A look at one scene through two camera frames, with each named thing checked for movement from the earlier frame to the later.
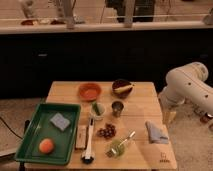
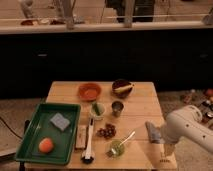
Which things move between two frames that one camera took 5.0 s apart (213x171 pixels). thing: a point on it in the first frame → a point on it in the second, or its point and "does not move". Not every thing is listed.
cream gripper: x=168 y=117 → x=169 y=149
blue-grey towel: x=157 y=133 does not move
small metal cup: x=116 y=107 does not move
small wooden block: x=81 y=137 does not move
